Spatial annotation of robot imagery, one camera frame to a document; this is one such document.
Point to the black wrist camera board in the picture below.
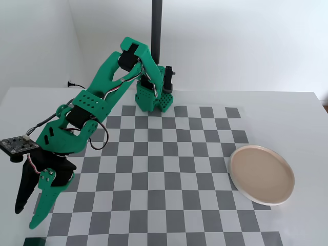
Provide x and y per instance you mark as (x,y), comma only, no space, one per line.
(15,144)

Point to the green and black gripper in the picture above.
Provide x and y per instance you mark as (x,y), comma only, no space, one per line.
(58,171)

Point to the black vertical pole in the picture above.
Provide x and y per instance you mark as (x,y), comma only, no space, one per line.
(156,20)

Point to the grey checkerboard mat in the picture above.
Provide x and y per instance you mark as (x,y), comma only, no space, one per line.
(179,179)

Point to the black wall plug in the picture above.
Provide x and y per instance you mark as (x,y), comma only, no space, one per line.
(69,84)

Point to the beige round plate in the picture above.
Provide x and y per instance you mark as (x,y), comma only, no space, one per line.
(261,174)

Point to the dark green dice cube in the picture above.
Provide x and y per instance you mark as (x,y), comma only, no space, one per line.
(34,242)

